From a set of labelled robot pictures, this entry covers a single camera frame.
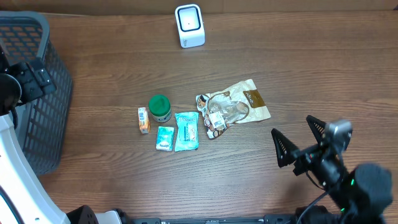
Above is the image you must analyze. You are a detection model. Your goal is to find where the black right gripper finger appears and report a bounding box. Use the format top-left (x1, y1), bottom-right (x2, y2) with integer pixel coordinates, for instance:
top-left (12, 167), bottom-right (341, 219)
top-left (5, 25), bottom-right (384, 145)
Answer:
top-left (306, 115), bottom-right (326, 145)
top-left (271, 128), bottom-right (300, 168)

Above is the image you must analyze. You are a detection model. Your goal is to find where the cream brown snack pouch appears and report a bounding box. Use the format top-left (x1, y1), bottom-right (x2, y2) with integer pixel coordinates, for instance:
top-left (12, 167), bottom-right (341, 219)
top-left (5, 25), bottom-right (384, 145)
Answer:
top-left (196, 79), bottom-right (271, 139)

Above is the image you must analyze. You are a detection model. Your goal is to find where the teal snack packet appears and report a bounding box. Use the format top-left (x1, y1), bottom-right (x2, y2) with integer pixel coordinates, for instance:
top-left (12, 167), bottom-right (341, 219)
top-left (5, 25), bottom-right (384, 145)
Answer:
top-left (175, 111), bottom-right (199, 152)

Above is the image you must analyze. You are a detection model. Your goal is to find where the small orange carton box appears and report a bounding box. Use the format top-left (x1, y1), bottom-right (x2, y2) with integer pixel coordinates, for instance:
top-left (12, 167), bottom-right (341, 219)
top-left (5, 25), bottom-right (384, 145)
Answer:
top-left (138, 107), bottom-right (150, 134)

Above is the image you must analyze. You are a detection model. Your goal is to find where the small teal tissue pack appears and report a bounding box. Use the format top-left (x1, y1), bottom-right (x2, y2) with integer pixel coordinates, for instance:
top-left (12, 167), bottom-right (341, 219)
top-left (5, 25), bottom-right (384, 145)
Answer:
top-left (155, 126), bottom-right (175, 151)

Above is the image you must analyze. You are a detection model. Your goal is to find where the green lid seasoning jar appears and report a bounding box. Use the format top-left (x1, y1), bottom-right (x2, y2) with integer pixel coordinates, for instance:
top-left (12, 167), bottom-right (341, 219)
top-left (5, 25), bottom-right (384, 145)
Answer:
top-left (148, 95), bottom-right (172, 123)

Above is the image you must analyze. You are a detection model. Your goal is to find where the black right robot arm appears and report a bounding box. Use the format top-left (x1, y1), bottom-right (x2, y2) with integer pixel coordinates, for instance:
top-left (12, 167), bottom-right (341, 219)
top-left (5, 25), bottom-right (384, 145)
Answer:
top-left (264, 115), bottom-right (393, 223)

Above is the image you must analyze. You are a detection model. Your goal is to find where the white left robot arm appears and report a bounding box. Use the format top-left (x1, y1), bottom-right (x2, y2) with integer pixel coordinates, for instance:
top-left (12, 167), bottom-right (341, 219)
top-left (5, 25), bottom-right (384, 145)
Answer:
top-left (1, 58), bottom-right (122, 223)

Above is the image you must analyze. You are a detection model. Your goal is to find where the white barcode scanner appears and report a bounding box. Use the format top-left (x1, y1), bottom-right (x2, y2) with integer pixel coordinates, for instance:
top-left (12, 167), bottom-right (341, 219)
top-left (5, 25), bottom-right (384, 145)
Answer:
top-left (175, 4), bottom-right (206, 49)

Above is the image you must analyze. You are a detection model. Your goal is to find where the grey plastic mesh basket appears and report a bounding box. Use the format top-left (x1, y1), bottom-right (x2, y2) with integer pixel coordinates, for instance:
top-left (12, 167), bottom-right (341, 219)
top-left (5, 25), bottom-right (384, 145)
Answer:
top-left (1, 11), bottom-right (73, 175)

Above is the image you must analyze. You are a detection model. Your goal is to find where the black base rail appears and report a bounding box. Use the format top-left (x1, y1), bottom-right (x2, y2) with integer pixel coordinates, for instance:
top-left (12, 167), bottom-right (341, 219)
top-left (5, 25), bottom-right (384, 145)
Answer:
top-left (131, 215), bottom-right (296, 224)

